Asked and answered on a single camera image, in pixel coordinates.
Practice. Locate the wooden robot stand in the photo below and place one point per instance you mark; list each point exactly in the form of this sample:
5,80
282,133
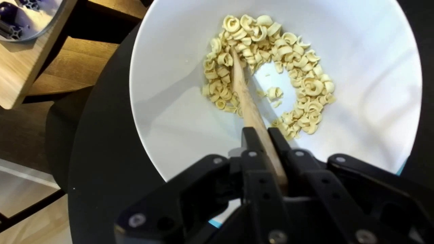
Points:
68,68

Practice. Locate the silver mounting plate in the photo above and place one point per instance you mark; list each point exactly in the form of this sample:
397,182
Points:
47,18

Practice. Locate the white mixing bowl teal rim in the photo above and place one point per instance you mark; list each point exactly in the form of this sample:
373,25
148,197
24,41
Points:
171,99

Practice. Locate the black aluminium extrusion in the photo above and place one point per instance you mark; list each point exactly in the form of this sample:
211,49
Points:
13,11

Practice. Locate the black round table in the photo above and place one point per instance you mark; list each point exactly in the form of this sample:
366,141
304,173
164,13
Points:
103,150

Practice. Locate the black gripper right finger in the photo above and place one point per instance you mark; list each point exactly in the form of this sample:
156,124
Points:
352,198

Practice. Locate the dry pasta pieces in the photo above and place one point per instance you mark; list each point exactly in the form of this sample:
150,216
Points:
312,86

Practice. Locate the slotted wooden spoon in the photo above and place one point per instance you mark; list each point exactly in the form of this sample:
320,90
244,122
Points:
248,103

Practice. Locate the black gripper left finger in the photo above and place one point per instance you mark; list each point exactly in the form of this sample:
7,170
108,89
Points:
252,194

